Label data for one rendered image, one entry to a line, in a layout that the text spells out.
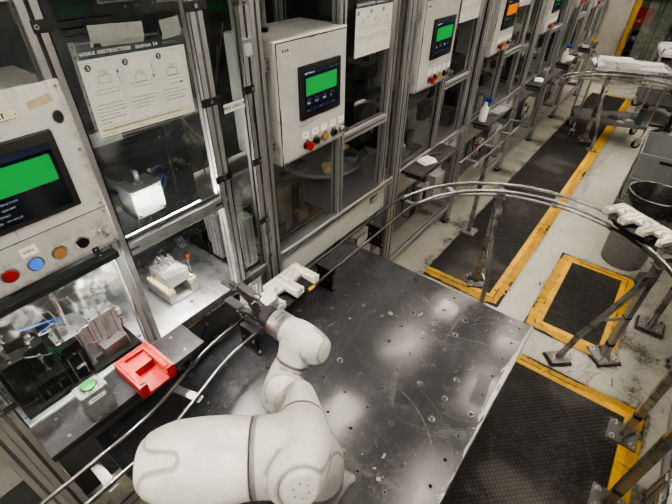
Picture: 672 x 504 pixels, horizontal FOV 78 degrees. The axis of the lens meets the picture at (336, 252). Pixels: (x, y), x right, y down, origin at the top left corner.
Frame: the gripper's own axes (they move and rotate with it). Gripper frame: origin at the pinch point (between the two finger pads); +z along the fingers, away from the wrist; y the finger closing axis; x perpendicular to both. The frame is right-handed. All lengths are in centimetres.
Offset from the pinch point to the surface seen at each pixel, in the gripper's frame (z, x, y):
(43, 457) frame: 22, 66, -37
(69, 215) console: 20, 30, 38
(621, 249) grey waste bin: -111, -276, -94
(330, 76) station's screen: 18, -77, 51
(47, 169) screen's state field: 18, 31, 53
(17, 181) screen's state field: 18, 38, 52
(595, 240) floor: -93, -307, -113
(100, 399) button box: 8.1, 46.5, -14.2
